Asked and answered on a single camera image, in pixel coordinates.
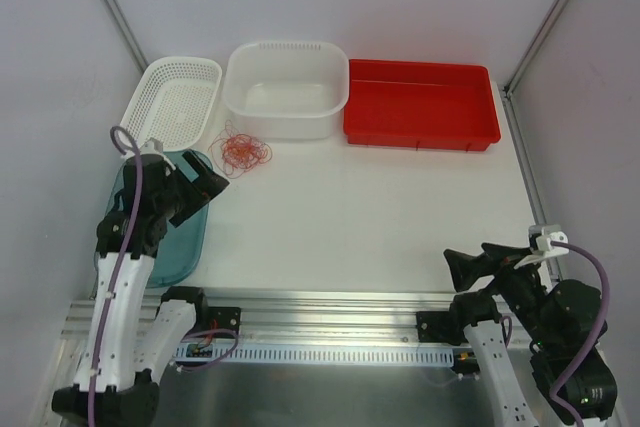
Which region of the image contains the red plastic tray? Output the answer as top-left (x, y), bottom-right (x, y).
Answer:
top-left (343, 59), bottom-right (501, 152)

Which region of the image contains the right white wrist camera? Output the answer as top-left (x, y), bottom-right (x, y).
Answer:
top-left (528, 225), bottom-right (569, 260)

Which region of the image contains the white plastic tub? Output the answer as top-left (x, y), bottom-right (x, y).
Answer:
top-left (222, 41), bottom-right (350, 141)

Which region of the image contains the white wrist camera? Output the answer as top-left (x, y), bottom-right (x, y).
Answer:
top-left (139, 138), bottom-right (176, 170)
top-left (528, 225), bottom-right (569, 260)

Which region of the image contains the teal translucent plastic bin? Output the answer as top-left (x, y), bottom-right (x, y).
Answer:
top-left (96, 160), bottom-right (210, 288)

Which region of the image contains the white perforated plastic basket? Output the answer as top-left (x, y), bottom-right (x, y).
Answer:
top-left (120, 56), bottom-right (222, 152)

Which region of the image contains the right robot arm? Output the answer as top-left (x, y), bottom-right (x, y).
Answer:
top-left (443, 235), bottom-right (618, 426)

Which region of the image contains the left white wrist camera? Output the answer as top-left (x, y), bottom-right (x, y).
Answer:
top-left (139, 138), bottom-right (176, 170)

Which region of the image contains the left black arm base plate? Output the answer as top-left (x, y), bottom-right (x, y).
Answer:
top-left (208, 307), bottom-right (242, 339)

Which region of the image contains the aluminium mounting rail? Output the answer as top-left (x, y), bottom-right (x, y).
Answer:
top-left (62, 289), bottom-right (556, 348)

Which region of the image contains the white slotted cable duct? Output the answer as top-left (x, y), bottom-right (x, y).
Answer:
top-left (172, 344), bottom-right (456, 367)

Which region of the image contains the thin wire bundle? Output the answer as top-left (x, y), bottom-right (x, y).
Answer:
top-left (207, 119), bottom-right (275, 182)

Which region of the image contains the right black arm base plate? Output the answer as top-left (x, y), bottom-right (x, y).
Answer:
top-left (415, 311), bottom-right (466, 346)

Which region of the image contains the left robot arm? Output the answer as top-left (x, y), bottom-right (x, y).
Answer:
top-left (51, 149), bottom-right (229, 426)

